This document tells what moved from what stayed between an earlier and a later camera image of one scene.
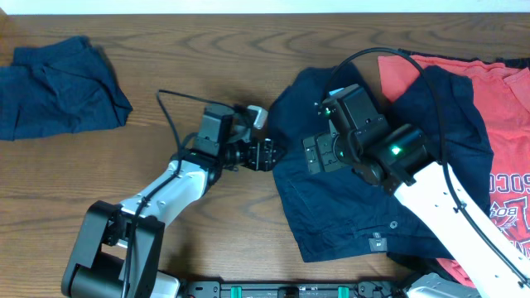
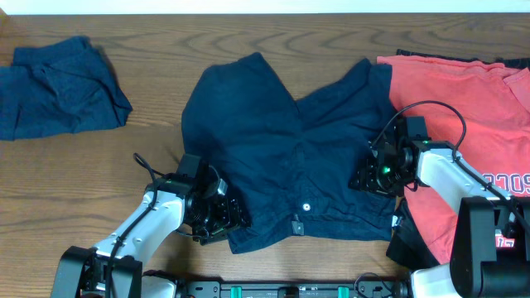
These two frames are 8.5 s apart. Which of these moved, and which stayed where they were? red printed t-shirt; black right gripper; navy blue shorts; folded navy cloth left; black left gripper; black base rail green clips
Moved: black left gripper; navy blue shorts; black right gripper
Stayed: folded navy cloth left; black base rail green clips; red printed t-shirt
